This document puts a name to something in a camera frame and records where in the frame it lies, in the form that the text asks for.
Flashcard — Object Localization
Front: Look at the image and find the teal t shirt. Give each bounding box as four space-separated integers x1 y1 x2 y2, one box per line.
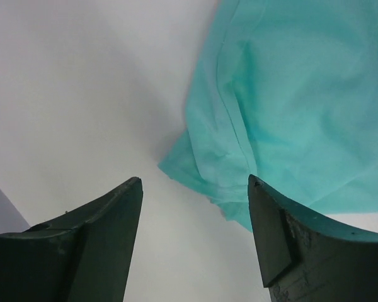
159 0 378 229

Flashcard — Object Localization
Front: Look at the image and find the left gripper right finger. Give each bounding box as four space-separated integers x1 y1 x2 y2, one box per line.
248 175 378 302

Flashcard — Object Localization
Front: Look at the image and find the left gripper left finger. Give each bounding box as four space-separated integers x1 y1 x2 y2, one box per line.
0 177 143 301

